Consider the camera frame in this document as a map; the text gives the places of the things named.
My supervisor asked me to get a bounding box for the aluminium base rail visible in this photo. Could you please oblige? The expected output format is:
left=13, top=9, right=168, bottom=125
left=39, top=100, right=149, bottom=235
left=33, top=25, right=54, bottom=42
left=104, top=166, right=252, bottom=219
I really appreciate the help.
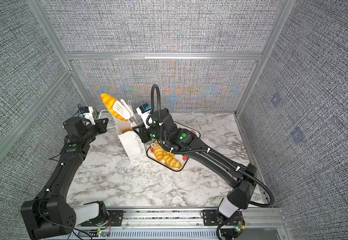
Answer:
left=34, top=206, right=292, bottom=240

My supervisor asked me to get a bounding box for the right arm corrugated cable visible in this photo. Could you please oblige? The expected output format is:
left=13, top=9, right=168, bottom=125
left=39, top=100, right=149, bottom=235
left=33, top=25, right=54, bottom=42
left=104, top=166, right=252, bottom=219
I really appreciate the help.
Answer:
left=150, top=84, right=275, bottom=240

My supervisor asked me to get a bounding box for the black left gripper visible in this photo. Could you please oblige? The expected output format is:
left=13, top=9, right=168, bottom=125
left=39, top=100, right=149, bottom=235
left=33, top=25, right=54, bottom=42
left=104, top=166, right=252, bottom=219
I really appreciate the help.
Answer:
left=82, top=117, right=109, bottom=144

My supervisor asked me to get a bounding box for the small fake croissant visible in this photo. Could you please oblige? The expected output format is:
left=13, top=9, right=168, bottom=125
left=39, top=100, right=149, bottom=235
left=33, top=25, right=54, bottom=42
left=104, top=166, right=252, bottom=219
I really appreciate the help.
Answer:
left=164, top=151, right=175, bottom=157
left=101, top=94, right=127, bottom=122

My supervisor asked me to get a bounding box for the white paper gift bag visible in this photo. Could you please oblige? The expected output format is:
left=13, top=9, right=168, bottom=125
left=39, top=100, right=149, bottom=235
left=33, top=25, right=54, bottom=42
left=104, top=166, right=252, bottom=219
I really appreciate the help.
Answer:
left=113, top=117, right=146, bottom=160

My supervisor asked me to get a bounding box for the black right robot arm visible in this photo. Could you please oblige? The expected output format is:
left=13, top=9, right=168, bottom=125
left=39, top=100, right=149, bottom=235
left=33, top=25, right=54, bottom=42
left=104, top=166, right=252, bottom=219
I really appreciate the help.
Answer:
left=131, top=104, right=259, bottom=218

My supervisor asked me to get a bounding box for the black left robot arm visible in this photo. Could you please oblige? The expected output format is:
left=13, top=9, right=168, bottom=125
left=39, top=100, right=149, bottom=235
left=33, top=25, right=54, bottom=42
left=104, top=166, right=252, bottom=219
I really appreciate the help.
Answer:
left=20, top=106, right=111, bottom=240

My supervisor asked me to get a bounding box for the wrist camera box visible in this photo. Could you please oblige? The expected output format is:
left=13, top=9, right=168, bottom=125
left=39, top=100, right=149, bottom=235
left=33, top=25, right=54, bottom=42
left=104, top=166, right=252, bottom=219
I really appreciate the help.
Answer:
left=136, top=104, right=152, bottom=129
left=78, top=105, right=96, bottom=125

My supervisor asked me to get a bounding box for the strawberry print rectangular tray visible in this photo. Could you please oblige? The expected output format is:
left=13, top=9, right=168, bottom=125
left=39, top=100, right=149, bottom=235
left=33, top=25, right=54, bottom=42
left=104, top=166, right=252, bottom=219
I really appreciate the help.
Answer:
left=146, top=127, right=189, bottom=172

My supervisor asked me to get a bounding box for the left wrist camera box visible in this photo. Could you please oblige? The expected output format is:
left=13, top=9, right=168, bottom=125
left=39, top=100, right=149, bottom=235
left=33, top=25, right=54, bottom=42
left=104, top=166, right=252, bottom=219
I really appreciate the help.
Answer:
left=78, top=105, right=96, bottom=125

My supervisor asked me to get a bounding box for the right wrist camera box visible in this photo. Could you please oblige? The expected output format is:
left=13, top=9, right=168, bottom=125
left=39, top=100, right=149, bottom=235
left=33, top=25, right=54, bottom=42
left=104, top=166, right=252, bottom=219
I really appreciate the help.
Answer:
left=136, top=104, right=152, bottom=129

